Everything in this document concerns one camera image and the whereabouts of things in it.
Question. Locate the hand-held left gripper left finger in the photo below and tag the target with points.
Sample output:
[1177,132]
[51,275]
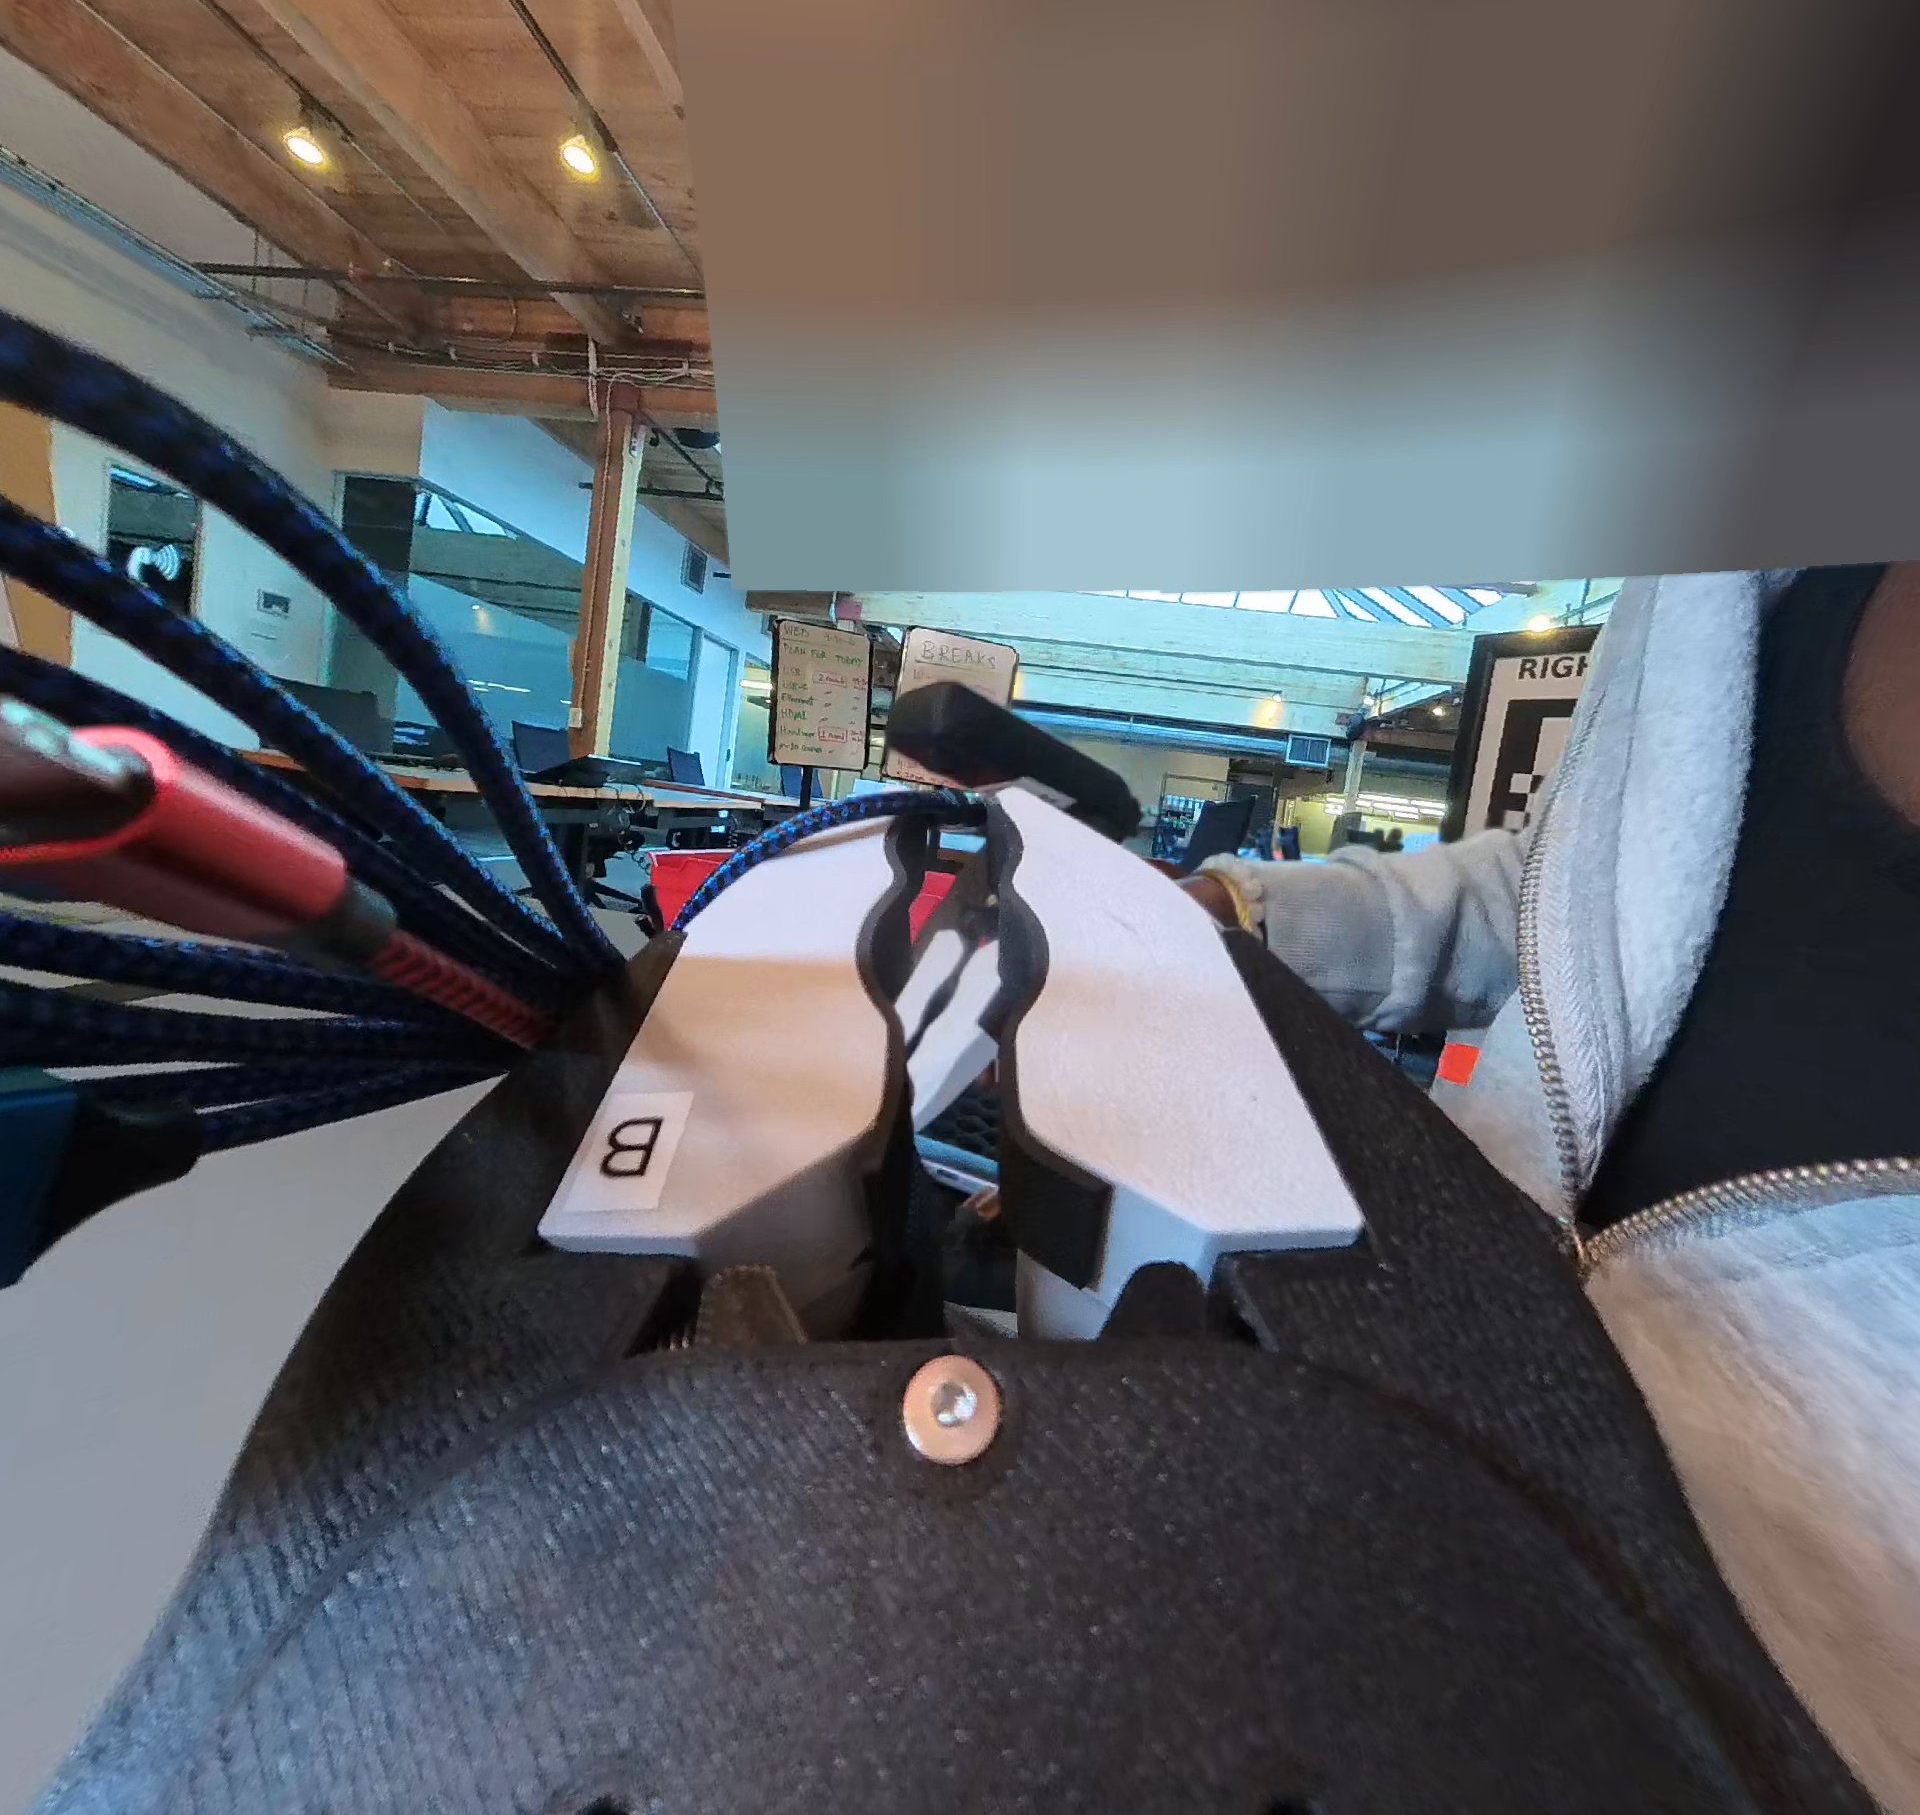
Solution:
[751,1035]

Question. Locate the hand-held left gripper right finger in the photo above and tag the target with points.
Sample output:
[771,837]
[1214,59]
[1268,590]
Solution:
[1171,1064]

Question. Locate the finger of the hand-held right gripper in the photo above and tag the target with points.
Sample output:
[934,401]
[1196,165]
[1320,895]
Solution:
[934,991]
[967,1044]

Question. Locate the black handheld device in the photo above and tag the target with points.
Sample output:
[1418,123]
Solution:
[991,742]

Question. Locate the person's right forearm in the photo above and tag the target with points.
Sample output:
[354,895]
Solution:
[1397,931]

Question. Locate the person's right hand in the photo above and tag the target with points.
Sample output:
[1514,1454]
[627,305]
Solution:
[1196,885]

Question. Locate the red plastic bin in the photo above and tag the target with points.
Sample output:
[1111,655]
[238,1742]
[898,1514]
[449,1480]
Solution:
[683,889]

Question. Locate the long wooden office desk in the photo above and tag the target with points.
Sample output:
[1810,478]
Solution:
[631,791]

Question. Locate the whiteboard with handwriting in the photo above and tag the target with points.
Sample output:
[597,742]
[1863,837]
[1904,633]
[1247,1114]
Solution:
[822,697]
[962,660]

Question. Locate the black top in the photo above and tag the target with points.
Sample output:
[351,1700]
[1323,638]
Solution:
[1769,945]

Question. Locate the grey zip hoodie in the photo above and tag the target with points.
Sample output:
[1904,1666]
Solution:
[1769,1395]

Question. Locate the ceiling spot lamp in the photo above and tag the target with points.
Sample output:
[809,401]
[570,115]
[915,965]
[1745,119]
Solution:
[306,144]
[581,152]

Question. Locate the wooden post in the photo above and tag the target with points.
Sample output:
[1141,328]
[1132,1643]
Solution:
[609,600]

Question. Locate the black wall screen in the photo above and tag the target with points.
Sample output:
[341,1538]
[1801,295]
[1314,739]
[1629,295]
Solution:
[150,556]

